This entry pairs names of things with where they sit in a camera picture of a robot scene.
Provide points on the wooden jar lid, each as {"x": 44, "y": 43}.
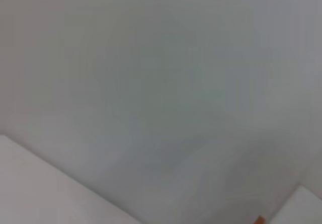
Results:
{"x": 260, "y": 220}

